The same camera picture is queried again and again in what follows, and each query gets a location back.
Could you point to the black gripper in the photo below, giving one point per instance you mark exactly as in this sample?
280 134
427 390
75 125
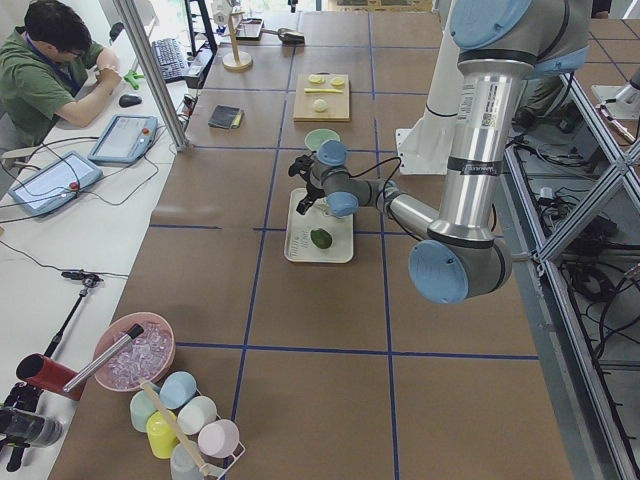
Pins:
313 190

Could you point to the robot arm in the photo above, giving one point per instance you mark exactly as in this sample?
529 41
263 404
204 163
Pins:
501 44

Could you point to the green bowl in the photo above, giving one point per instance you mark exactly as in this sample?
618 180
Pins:
315 138

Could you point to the pink bowl with ice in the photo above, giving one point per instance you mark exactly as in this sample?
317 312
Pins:
147 357

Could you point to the green avocado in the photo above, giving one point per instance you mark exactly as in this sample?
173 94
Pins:
321 238

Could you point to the white bear tray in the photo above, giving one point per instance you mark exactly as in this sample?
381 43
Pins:
298 246

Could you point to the wooden cutting board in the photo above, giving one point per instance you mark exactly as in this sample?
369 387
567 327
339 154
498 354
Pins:
322 97

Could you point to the yellow plastic knife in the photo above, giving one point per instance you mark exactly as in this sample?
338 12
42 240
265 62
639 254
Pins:
323 90

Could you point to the grey folded cloth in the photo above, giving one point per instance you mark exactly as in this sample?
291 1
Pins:
225 117

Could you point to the wooden stand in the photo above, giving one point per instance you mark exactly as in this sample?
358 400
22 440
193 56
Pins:
237 60

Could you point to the metal scoop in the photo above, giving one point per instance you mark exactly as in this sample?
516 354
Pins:
286 36

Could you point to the dark tray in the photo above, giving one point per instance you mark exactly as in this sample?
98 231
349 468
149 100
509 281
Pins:
249 29

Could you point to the blue teach pendant far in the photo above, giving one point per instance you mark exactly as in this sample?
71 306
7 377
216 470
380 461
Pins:
125 139

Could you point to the blue teach pendant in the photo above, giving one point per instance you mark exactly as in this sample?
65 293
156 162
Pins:
55 185
125 139

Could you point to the black keyboard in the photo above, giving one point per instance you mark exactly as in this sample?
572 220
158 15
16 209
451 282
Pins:
171 59

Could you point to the black computer mouse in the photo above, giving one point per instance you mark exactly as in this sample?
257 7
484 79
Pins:
129 100

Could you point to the metal tube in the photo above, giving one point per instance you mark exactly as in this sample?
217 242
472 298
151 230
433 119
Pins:
90 369

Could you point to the blue cup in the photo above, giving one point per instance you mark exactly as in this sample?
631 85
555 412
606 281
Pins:
178 389

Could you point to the black selfie stick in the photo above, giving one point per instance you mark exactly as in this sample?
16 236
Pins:
88 280

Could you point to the white cup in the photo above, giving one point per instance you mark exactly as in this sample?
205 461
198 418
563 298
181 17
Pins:
198 412

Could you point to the blue teach pendant near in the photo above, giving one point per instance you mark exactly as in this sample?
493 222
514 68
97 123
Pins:
55 185

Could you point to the wooden stick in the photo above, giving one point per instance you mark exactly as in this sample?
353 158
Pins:
204 468

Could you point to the pink cup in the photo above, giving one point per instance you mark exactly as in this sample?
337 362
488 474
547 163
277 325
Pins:
219 439

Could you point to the green cup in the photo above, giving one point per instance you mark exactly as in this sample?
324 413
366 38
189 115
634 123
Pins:
141 408

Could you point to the yellow cup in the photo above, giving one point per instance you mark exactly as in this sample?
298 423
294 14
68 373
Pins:
161 437

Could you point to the person in green shirt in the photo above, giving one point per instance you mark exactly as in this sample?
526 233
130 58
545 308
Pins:
52 69

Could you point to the grey cup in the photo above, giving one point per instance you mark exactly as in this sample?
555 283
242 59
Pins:
182 466

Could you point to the red cylinder holder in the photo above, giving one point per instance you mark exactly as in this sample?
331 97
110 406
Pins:
47 374

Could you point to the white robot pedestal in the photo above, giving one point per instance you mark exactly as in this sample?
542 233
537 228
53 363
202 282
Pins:
425 148

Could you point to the aluminium frame post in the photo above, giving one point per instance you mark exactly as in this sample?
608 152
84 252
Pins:
142 48

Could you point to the black tripod camera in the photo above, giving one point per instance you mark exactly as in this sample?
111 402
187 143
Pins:
22 427

